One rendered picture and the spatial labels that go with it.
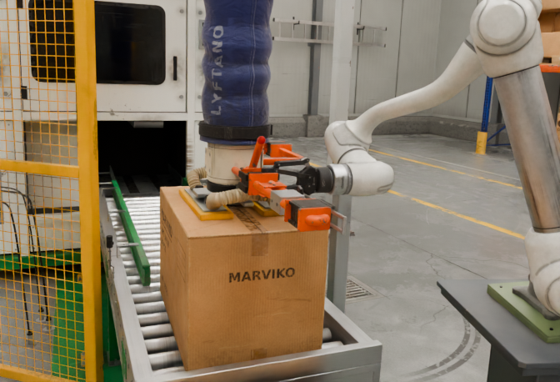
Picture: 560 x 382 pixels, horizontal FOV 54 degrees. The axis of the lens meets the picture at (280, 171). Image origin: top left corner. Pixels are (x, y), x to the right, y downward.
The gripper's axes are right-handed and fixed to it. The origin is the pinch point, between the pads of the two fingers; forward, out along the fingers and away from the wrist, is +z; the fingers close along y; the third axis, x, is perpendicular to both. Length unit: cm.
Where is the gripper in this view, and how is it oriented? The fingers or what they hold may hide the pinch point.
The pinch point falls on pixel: (260, 182)
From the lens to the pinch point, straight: 150.1
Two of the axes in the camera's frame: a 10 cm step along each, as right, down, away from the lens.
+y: -0.5, 9.8, 1.9
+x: -3.6, -1.9, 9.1
